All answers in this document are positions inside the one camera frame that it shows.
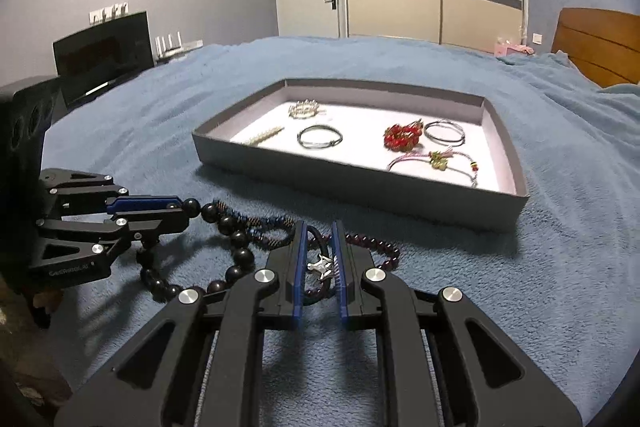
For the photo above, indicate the grey shallow jewelry tray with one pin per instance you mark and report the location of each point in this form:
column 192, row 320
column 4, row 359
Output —
column 429, row 153

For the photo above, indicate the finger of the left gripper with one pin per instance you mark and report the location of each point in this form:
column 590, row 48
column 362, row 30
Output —
column 140, row 203
column 145, row 226

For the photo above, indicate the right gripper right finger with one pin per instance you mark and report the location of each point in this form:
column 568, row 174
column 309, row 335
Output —
column 441, row 360

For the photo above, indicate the white wall outlet strip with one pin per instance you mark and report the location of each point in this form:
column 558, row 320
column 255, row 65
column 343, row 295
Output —
column 108, row 13

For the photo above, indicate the person's left hand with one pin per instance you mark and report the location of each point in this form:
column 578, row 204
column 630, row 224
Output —
column 30, row 311

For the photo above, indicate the round pearl hair clip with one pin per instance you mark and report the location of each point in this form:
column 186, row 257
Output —
column 304, row 109

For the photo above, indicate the pink box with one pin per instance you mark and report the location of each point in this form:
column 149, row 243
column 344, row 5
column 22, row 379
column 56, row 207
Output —
column 504, row 47

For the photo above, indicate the white wifi router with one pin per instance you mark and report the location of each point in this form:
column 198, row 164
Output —
column 171, row 46

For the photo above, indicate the blue bed blanket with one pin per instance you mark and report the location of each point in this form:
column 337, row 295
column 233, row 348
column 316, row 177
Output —
column 564, row 285

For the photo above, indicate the straight pearl hair clip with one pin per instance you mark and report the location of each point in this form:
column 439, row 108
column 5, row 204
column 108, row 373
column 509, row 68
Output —
column 264, row 136

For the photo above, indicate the black television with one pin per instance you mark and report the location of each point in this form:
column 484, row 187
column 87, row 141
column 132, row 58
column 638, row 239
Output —
column 93, row 59

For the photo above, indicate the wooden headboard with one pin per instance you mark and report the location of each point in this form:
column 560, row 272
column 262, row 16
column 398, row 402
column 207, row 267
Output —
column 602, row 44

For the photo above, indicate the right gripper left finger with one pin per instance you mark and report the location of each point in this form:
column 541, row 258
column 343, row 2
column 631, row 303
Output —
column 198, row 361

